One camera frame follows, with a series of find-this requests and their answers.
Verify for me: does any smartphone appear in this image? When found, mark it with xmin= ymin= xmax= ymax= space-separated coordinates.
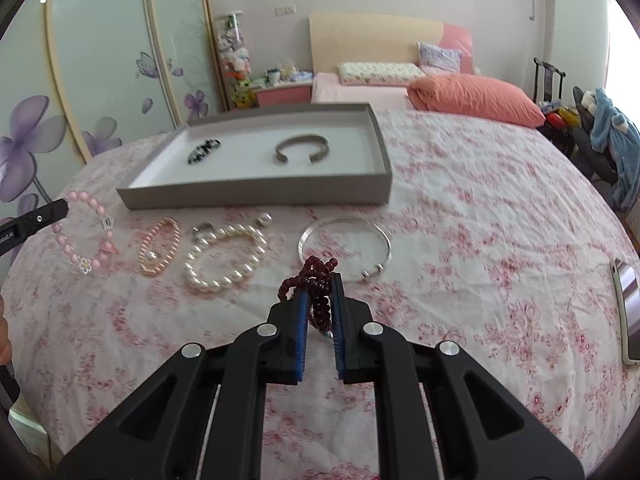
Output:
xmin=612 ymin=257 xmax=640 ymax=366

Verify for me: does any wide grey metal cuff bangle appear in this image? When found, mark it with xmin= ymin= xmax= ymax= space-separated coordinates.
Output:
xmin=274 ymin=134 xmax=329 ymax=166

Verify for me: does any purple patterned pillow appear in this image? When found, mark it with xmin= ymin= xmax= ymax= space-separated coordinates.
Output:
xmin=416 ymin=42 xmax=463 ymax=73

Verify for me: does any bed with pink sheet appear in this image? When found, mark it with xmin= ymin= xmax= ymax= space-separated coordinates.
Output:
xmin=311 ymin=72 xmax=416 ymax=106

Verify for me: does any beige and pink headboard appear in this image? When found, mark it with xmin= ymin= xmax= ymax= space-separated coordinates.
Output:
xmin=309 ymin=12 xmax=473 ymax=106

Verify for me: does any cream floral pillow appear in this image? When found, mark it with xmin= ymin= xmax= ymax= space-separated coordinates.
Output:
xmin=337 ymin=61 xmax=426 ymax=86

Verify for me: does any clear plush toy tube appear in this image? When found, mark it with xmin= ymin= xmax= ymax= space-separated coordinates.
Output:
xmin=216 ymin=12 xmax=251 ymax=111

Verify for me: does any thin silver bangle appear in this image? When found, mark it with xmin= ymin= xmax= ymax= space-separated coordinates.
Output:
xmin=298 ymin=215 xmax=392 ymax=281

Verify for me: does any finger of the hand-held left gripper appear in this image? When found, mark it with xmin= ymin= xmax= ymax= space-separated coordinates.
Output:
xmin=0 ymin=198 xmax=70 ymax=256

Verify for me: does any rose gold pearl coil bracelet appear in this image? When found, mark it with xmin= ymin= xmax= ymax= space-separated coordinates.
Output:
xmin=138 ymin=217 xmax=181 ymax=278

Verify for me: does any grey cardboard tray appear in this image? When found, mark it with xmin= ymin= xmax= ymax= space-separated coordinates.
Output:
xmin=116 ymin=102 xmax=393 ymax=211

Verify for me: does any orange folded duvet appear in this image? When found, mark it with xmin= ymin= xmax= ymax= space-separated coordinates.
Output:
xmin=406 ymin=74 xmax=547 ymax=128

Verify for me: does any dark office chair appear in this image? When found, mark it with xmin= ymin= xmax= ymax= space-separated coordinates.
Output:
xmin=570 ymin=85 xmax=621 ymax=181

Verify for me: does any black wooden chair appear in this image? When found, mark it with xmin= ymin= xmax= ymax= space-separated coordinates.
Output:
xmin=532 ymin=57 xmax=568 ymax=106

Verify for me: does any white pearl bracelet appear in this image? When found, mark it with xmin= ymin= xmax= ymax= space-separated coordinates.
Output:
xmin=184 ymin=222 xmax=269 ymax=292

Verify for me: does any dark red bead bracelet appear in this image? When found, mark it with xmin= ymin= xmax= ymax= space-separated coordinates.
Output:
xmin=278 ymin=255 xmax=341 ymax=333

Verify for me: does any colourful toys pile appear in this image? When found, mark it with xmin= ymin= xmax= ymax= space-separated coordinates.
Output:
xmin=542 ymin=105 xmax=581 ymax=141

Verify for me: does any pink and beige nightstand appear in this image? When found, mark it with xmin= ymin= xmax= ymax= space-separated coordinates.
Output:
xmin=250 ymin=82 xmax=313 ymax=108

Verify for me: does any pink bead flower bracelet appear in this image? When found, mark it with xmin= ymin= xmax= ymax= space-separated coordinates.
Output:
xmin=51 ymin=191 xmax=118 ymax=275

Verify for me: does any blue plush garment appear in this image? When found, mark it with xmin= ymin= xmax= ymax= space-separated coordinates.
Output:
xmin=580 ymin=87 xmax=640 ymax=211

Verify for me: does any person's left hand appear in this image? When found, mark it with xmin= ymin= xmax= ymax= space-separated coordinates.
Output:
xmin=0 ymin=295 xmax=13 ymax=366

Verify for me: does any black bead bracelet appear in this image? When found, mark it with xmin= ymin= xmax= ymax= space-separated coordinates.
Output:
xmin=187 ymin=138 xmax=222 ymax=165

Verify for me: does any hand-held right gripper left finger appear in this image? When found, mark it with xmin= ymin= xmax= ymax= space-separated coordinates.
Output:
xmin=52 ymin=287 xmax=308 ymax=480

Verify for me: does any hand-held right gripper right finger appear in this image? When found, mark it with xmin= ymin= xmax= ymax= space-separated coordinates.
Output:
xmin=330 ymin=272 xmax=586 ymax=480

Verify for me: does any floral sliding door wardrobe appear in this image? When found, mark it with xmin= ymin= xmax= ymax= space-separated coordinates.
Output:
xmin=0 ymin=0 xmax=223 ymax=281

